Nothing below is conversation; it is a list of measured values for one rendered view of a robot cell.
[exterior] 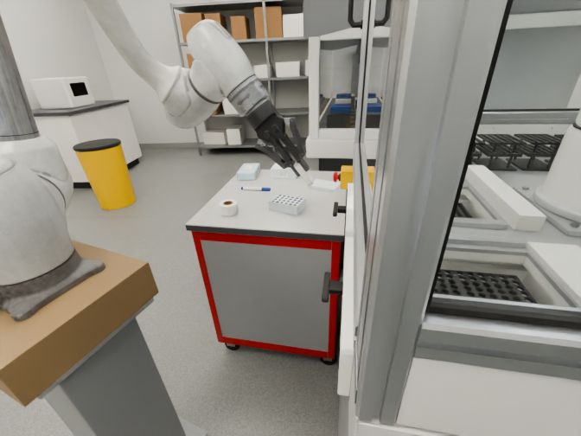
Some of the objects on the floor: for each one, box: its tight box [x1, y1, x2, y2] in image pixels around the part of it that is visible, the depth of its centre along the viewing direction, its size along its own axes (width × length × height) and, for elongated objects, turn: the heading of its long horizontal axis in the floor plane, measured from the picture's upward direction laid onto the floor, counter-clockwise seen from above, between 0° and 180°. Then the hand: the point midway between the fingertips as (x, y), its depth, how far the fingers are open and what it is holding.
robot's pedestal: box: [36, 298, 208, 436], centre depth 87 cm, size 30×30×76 cm
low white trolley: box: [185, 170, 347, 365], centre depth 144 cm, size 58×62×76 cm
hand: (303, 173), depth 76 cm, fingers closed
